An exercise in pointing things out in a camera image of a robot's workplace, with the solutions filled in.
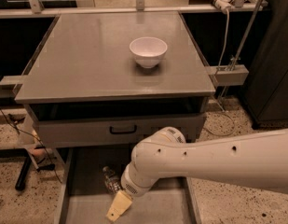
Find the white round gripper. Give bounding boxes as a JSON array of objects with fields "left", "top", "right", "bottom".
[{"left": 106, "top": 163, "right": 158, "bottom": 222}]

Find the clear plastic water bottle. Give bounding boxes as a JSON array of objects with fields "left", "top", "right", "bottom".
[{"left": 103, "top": 166, "right": 121, "bottom": 194}]

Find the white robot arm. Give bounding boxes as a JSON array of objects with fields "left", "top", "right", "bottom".
[{"left": 106, "top": 127, "right": 288, "bottom": 221}]

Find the grey top drawer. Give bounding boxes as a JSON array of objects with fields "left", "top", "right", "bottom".
[{"left": 34, "top": 114, "right": 206, "bottom": 147}]

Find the grey drawer cabinet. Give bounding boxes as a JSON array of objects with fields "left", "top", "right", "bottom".
[{"left": 14, "top": 11, "right": 216, "bottom": 224}]

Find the black cylindrical leg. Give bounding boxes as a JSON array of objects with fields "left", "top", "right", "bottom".
[{"left": 15, "top": 157, "right": 32, "bottom": 191}]

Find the white ceramic bowl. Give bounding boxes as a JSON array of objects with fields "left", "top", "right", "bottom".
[{"left": 130, "top": 36, "right": 168, "bottom": 68}]

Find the dark cabinet at right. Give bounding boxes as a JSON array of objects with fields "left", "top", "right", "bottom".
[{"left": 240, "top": 0, "right": 288, "bottom": 129}]

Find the diagonal metal rod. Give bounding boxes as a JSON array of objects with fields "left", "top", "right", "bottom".
[{"left": 226, "top": 0, "right": 264, "bottom": 71}]

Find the black drawer handle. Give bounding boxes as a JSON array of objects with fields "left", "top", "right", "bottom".
[{"left": 109, "top": 125, "right": 137, "bottom": 135}]

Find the black floor cable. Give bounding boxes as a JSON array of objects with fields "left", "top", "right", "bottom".
[{"left": 0, "top": 105, "right": 63, "bottom": 184}]

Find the grey left side bracket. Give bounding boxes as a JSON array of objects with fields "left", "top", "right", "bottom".
[{"left": 0, "top": 75, "right": 26, "bottom": 99}]

